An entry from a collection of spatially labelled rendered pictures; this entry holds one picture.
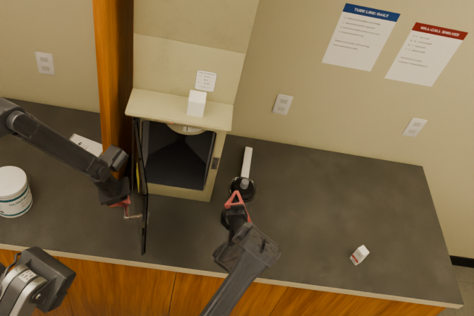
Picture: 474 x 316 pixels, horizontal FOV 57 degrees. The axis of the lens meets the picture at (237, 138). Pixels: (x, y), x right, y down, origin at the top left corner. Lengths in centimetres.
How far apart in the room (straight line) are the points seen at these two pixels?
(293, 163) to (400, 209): 52
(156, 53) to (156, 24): 10
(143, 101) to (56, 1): 65
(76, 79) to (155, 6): 92
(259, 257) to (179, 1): 67
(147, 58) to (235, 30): 28
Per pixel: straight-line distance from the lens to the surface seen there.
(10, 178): 175
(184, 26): 123
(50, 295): 83
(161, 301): 208
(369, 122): 211
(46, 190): 187
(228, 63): 129
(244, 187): 159
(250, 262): 97
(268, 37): 175
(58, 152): 113
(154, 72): 135
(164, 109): 134
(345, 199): 202
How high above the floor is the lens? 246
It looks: 47 degrees down
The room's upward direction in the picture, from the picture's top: 15 degrees clockwise
